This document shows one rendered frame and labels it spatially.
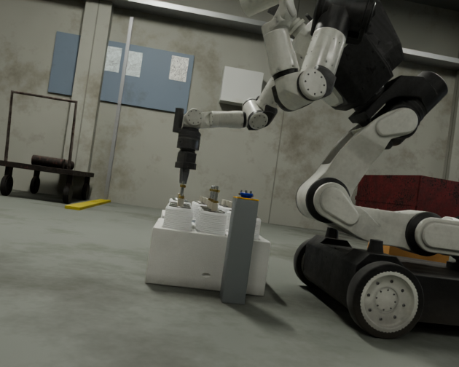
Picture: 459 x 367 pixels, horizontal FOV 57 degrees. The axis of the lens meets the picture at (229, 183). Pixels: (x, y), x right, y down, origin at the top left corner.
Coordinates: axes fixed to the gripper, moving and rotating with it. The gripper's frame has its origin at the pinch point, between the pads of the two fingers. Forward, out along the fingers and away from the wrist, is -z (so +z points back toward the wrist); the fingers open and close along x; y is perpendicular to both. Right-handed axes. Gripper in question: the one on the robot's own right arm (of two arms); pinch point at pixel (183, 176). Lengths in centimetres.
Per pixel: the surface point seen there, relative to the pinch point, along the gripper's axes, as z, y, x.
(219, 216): -12.2, 2.1, 31.0
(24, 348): -36, -56, 74
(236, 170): 24, 193, -306
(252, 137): 67, 207, -301
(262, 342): -36, -7, 77
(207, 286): -35.0, -0.3, 33.5
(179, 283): -35.0, -8.7, 30.2
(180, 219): -14.8, -9.9, 26.5
